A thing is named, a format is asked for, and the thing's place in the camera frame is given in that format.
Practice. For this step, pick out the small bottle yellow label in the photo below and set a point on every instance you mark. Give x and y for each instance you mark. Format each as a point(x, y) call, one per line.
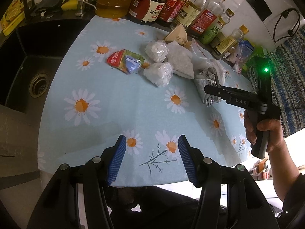
point(226, 44)

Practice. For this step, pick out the blue patterned cloth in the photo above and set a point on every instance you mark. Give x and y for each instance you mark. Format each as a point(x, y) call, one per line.
point(288, 76)

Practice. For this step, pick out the grey counter cabinet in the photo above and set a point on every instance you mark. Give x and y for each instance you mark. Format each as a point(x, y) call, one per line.
point(16, 143)

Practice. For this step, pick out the beige paper carton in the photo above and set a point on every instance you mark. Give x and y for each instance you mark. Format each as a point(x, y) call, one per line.
point(176, 34)

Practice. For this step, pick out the yellow sponge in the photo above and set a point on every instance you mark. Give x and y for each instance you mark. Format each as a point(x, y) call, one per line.
point(70, 4)

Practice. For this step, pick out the clear plastic bag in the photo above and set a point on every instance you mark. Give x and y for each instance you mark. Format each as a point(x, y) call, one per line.
point(200, 54)

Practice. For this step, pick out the metal sink drain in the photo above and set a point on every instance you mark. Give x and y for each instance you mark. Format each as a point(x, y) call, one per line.
point(39, 85)

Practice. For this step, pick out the daisy print blue tablecloth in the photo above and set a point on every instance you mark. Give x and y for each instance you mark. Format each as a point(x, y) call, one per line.
point(119, 105)

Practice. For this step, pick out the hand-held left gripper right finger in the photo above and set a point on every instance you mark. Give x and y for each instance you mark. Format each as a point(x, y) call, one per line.
point(188, 159)

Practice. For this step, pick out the dark bottle red label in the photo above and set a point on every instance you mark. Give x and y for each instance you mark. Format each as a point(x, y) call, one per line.
point(172, 4)

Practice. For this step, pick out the white plastic bag wad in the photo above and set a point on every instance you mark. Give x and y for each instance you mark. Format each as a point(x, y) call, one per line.
point(156, 50)
point(158, 74)

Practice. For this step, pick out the person's right hand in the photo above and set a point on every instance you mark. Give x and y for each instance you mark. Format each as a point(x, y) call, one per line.
point(274, 133)

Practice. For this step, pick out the green packet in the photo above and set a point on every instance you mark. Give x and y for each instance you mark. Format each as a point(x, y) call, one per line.
point(258, 53)

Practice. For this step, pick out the red green snack wrapper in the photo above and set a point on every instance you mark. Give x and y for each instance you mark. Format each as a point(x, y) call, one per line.
point(116, 59)

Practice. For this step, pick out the black wall socket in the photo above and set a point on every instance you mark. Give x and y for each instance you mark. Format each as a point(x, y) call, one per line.
point(257, 3)

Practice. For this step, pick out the metal soap pump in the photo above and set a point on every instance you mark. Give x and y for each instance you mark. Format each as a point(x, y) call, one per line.
point(81, 7)

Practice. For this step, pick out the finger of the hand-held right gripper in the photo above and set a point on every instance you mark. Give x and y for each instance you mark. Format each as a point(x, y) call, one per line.
point(214, 91)

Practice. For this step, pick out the blue white plastic packet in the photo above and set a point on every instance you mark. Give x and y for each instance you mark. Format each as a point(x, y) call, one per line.
point(243, 52)

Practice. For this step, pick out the person's right forearm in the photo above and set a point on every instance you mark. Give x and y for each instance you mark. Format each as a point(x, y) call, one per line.
point(283, 171)

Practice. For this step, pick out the person's black pants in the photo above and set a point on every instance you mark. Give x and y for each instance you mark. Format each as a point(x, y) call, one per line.
point(154, 207)

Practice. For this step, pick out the clear bottle red blue label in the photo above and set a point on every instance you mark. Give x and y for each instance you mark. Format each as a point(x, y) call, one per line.
point(203, 21)

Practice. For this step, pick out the small beige paper piece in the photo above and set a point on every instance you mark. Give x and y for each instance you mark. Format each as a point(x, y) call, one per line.
point(187, 44)

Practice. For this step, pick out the silver wrapper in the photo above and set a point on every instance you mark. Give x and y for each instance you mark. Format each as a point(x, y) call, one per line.
point(207, 81)

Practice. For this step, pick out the clear bottle green label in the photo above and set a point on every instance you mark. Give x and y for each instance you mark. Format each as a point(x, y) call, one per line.
point(213, 31)

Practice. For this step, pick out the small cardboard boxes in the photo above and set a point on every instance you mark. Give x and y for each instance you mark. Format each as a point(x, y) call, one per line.
point(261, 170)

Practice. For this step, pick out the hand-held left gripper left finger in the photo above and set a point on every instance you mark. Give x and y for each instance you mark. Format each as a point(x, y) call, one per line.
point(118, 159)

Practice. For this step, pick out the black kitchen sink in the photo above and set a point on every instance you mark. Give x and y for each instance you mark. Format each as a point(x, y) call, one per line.
point(21, 59)

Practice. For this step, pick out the black pouch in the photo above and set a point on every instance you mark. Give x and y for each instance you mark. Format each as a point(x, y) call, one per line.
point(51, 2)

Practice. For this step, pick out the black faucet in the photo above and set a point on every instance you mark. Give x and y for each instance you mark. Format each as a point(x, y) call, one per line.
point(26, 0)

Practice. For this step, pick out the dark sauce jug red label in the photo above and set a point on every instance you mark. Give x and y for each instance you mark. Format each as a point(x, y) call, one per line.
point(147, 8)

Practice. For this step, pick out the bottle with beige label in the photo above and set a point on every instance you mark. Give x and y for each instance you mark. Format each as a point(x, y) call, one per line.
point(188, 12)

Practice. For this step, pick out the yellow box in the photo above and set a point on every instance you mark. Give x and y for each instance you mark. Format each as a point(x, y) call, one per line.
point(10, 16)

